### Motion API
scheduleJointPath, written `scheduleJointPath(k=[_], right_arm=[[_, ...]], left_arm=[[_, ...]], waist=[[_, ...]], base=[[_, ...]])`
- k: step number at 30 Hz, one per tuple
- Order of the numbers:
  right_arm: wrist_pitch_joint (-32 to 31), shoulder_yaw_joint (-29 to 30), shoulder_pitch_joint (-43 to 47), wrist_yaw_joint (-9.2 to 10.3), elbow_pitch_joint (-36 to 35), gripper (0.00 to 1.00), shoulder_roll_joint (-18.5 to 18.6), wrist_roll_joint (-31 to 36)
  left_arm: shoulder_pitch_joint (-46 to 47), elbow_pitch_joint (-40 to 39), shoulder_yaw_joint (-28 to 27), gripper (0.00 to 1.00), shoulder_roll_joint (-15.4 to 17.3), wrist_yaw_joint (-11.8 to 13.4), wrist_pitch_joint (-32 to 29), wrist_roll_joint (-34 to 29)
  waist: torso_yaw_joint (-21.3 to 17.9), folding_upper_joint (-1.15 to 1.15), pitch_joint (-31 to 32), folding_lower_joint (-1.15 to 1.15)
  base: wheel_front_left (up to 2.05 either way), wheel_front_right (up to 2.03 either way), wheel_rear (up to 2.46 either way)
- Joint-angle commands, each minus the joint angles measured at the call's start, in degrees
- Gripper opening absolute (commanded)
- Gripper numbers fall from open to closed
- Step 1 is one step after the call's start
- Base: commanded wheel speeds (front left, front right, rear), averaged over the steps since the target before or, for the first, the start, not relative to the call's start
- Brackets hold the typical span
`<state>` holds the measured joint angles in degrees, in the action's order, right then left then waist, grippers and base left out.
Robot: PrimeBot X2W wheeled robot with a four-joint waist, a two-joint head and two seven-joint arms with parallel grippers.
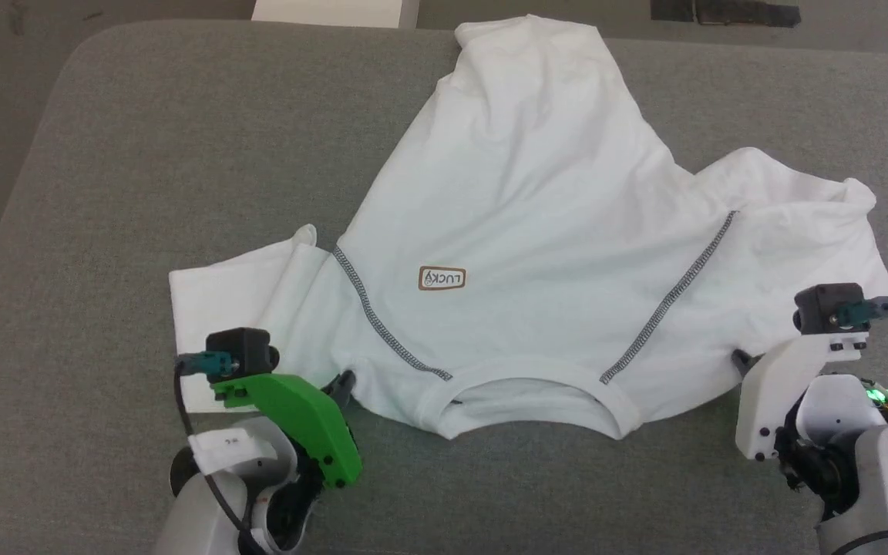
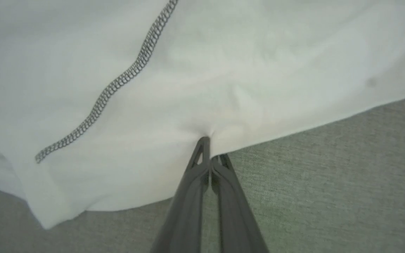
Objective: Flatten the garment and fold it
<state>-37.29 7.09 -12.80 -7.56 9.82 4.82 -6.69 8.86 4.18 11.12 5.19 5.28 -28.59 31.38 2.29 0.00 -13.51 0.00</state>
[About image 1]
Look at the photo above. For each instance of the white t-shirt with grey stitching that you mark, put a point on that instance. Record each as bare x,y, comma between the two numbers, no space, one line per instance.
529,193

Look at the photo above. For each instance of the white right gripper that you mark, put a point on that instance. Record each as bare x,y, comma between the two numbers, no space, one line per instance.
768,401

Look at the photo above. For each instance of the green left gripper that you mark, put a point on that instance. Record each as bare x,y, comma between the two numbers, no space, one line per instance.
297,408

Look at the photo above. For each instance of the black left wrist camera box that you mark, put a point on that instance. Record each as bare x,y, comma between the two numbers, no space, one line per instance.
243,351

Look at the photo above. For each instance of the black floor mat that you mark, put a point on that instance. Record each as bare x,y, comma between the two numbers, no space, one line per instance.
721,11

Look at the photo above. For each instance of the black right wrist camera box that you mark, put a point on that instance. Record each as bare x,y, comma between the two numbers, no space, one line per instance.
829,308

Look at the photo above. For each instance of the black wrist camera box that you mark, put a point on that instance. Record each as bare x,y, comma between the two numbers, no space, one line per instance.
243,351
829,308

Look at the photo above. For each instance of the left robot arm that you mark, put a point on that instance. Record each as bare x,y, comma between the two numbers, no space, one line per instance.
182,532

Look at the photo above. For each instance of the white box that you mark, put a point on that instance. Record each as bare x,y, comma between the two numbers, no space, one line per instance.
336,11

